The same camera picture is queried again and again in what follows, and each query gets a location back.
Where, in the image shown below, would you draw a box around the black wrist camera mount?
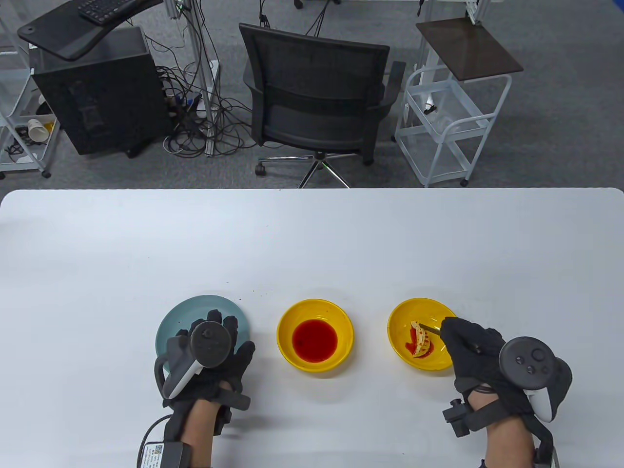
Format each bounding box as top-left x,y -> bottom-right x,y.
212,390 -> 251,435
442,399 -> 498,438

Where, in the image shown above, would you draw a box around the white power strip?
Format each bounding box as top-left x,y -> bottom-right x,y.
196,58 -> 221,120

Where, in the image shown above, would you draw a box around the brown top side table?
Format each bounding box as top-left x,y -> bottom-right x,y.
415,17 -> 525,110

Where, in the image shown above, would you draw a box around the white metal frame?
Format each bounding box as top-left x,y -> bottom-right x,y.
463,0 -> 490,25

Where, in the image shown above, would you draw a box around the black curved desk board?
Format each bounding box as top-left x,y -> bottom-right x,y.
17,0 -> 164,61

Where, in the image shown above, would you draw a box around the pale dumpling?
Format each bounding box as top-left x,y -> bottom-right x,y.
409,320 -> 435,359

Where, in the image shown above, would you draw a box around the person's right hand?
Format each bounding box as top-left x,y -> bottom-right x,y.
440,317 -> 535,416

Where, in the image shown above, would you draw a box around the person's right forearm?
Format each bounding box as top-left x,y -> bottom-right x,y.
468,390 -> 537,468

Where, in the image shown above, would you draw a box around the white rolling shelf cart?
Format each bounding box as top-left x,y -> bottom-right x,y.
0,34 -> 61,178

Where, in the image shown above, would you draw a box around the white wire mesh cart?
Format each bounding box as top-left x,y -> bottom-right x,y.
394,66 -> 512,188

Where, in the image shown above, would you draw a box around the teal ceramic plate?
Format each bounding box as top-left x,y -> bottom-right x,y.
156,295 -> 254,364

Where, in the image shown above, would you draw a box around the hanging black cables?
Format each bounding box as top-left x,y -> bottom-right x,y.
258,0 -> 342,37

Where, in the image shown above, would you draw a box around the aluminium stand leg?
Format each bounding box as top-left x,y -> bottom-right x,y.
163,0 -> 217,156

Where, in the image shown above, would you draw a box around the yellow dumpling bowl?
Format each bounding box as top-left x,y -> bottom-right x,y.
388,297 -> 461,372

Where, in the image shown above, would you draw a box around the black mesh office chair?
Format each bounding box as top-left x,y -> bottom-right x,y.
239,23 -> 407,189

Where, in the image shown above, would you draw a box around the black forearm box cable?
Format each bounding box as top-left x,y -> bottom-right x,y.
139,413 -> 174,447

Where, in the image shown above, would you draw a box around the person's left hand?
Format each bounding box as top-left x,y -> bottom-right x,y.
163,310 -> 255,406

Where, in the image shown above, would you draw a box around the person's left forearm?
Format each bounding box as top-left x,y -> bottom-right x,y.
180,397 -> 220,468

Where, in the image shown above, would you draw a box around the yellow soy sauce bowl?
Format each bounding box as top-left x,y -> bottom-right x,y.
276,299 -> 355,373

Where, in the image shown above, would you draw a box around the black computer tower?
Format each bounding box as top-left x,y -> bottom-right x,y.
29,25 -> 171,159

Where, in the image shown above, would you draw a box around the tangle of black cables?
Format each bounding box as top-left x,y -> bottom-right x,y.
149,29 -> 259,157

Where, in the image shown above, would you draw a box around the black keyboard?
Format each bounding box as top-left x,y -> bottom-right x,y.
78,0 -> 147,26

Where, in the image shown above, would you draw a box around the red soy sauce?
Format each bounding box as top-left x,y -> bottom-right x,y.
292,319 -> 339,363

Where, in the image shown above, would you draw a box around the dark grey hand controller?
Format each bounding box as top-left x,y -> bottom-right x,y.
499,336 -> 574,423
155,322 -> 231,401

